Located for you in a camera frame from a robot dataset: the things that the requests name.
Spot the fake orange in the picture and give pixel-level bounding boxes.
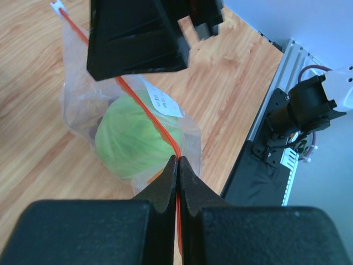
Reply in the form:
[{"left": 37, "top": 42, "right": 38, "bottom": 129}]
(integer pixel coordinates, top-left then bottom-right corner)
[{"left": 147, "top": 170, "right": 162, "bottom": 184}]

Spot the fake green cabbage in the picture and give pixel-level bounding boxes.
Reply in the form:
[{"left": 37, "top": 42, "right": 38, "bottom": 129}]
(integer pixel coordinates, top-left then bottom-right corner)
[{"left": 95, "top": 94, "right": 174, "bottom": 179}]

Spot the white slotted cable duct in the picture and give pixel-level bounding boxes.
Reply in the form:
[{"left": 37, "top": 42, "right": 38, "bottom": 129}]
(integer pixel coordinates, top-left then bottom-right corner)
[{"left": 281, "top": 148, "right": 299, "bottom": 206}]

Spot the clear zip bag orange seal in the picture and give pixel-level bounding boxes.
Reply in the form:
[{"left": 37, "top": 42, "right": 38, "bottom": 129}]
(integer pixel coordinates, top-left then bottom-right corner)
[{"left": 50, "top": 0, "right": 204, "bottom": 257}]

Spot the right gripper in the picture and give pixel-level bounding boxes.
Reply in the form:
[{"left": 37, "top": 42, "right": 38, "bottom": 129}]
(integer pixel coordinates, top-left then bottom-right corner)
[{"left": 87, "top": 0, "right": 223, "bottom": 81}]

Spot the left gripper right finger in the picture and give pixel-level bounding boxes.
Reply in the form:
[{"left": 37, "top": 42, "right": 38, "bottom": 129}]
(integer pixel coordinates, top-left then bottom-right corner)
[{"left": 179, "top": 157, "right": 351, "bottom": 264}]

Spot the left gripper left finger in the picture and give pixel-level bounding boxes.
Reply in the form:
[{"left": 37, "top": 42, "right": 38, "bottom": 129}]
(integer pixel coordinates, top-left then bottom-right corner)
[{"left": 1, "top": 156, "right": 178, "bottom": 264}]

